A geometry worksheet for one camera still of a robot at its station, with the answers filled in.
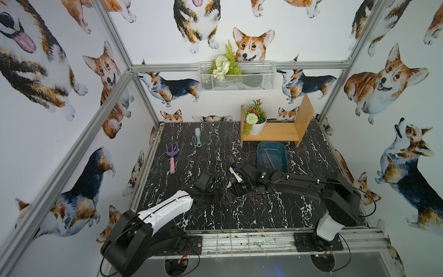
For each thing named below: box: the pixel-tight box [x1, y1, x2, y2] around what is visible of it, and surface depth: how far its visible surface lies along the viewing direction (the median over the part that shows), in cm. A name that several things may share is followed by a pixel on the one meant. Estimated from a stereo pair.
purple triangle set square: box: [220, 190, 235, 206], surface depth 89 cm
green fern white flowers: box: [207, 39, 242, 81], surface depth 82 cm
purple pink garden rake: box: [165, 143, 180, 175], surface depth 108 cm
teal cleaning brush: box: [194, 127, 202, 148], surface depth 116 cm
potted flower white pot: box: [242, 99, 268, 136], surface depth 98 cm
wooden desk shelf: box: [239, 94, 315, 148], surface depth 106 cm
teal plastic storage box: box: [257, 140, 289, 174], surface depth 103 cm
